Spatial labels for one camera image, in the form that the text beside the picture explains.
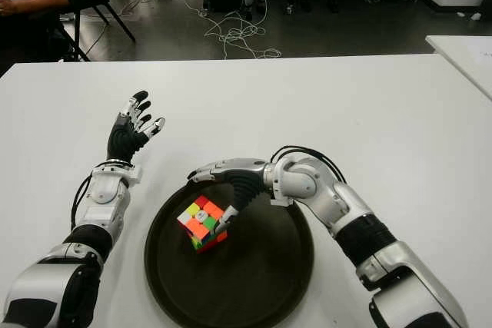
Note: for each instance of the bare person hand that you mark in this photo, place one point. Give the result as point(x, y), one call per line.
point(5, 5)

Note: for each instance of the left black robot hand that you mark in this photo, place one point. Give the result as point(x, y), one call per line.
point(122, 141)

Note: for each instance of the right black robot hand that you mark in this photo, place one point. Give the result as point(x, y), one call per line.
point(246, 182)

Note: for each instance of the multicoloured Rubik's cube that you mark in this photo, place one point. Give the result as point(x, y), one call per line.
point(196, 220)

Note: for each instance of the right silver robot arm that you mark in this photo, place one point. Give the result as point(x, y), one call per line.
point(361, 228)

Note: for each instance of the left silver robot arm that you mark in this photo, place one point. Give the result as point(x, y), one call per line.
point(104, 189)

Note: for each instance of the dark brown round plate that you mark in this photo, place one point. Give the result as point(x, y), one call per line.
point(250, 285)

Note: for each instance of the white side table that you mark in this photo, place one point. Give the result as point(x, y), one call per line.
point(469, 59)

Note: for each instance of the small white floor object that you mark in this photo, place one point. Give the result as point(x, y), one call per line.
point(475, 16)

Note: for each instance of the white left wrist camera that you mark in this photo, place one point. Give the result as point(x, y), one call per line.
point(134, 176)

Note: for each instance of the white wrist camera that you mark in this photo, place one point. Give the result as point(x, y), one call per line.
point(134, 176)
point(280, 202)

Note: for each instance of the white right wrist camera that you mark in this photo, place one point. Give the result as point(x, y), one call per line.
point(280, 202)

